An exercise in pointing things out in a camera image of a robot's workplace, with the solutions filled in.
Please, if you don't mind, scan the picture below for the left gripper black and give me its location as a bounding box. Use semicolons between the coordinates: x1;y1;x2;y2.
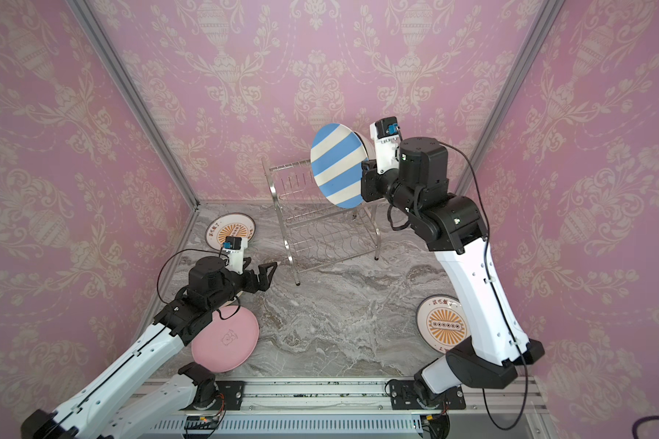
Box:
208;256;279;314

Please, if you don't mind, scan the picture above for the blue striped plate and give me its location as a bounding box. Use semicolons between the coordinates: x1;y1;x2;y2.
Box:
310;124;368;210

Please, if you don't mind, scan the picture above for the steel two-tier dish rack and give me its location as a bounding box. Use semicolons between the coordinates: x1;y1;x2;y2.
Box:
262;159;382;285

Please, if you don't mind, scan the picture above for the pink bear plate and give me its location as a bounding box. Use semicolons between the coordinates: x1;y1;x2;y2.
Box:
190;305;260;373

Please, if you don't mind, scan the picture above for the orange sunburst plate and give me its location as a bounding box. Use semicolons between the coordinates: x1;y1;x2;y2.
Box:
416;296;470;354
204;212;256;250

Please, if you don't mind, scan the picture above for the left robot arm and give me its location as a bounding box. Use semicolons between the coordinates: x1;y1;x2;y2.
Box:
20;256;278;438

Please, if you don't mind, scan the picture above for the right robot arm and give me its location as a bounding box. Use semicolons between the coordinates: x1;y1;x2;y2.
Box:
361;136;545;406

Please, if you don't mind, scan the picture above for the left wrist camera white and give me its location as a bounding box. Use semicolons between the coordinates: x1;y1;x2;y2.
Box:
221;236;248;274

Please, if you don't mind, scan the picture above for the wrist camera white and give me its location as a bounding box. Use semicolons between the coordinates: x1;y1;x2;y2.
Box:
221;236;248;274
370;116;402;175

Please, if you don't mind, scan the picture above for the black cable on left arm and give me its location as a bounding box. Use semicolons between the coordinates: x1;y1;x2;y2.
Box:
154;246;243;322

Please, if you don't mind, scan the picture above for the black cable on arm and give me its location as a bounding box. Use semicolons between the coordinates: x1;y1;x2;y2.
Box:
385;140;531;432
154;246;243;322

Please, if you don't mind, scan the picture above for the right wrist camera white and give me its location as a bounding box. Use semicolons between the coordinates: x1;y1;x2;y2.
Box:
370;116;402;175

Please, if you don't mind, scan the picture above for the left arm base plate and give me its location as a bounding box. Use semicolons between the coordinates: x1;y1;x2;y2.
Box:
187;380;246;412

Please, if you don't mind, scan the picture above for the aluminium mounting rail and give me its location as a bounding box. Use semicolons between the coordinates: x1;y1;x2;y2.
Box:
130;378;558;438

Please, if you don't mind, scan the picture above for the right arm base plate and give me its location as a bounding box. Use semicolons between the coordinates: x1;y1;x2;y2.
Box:
384;379;467;412

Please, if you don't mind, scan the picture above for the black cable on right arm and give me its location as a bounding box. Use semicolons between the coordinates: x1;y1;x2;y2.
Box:
385;140;531;432

